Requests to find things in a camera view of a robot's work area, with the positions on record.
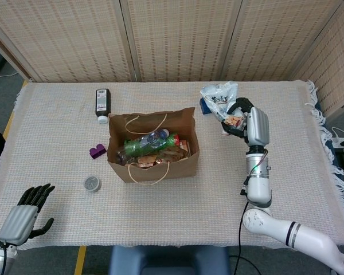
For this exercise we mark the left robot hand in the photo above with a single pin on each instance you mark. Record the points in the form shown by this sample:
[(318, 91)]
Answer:
[(15, 223)]

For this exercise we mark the brown paper bag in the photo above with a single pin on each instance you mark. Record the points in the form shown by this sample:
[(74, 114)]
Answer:
[(157, 173)]

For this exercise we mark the purple toy brick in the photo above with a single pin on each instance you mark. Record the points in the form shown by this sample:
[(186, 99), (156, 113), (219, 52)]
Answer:
[(97, 151)]

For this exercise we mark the white power strip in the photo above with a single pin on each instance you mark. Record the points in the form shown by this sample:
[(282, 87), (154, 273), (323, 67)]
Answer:
[(341, 141)]

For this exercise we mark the white peanut snack pouch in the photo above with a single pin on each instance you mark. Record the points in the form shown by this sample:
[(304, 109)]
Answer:
[(218, 100)]

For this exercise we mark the blue toy brick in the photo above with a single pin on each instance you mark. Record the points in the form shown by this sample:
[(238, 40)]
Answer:
[(203, 107)]

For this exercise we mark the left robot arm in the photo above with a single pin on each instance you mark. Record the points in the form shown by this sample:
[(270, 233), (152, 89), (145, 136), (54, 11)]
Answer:
[(0, 257)]

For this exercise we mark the small clear plastic jar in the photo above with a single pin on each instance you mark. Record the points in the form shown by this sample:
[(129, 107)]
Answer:
[(92, 184)]

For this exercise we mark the dark blue padded seat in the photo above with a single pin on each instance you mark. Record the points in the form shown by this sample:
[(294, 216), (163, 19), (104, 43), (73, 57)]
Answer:
[(166, 260)]

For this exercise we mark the orange cookie box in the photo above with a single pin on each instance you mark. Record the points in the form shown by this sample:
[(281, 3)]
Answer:
[(146, 161)]

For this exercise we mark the green chips can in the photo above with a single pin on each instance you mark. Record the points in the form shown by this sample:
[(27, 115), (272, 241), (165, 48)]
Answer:
[(134, 147)]

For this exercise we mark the woven folding screen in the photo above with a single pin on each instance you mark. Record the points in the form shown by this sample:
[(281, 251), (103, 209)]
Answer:
[(175, 37)]

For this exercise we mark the dark sauce bottle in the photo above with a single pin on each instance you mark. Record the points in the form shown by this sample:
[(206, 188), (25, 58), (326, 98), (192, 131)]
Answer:
[(102, 103)]

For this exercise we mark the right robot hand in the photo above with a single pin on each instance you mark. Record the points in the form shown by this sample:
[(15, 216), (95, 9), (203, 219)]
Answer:
[(258, 126)]

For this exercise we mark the beige woven tablecloth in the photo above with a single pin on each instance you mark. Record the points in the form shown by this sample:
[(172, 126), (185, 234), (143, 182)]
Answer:
[(60, 129)]

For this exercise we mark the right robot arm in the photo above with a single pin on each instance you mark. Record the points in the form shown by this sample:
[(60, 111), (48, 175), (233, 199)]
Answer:
[(259, 186)]

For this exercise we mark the gold foil snack packet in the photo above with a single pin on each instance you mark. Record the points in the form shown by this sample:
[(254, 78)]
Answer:
[(172, 154)]

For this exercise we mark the clear plastic water bottle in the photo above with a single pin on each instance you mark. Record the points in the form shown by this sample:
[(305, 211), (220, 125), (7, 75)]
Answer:
[(152, 139)]

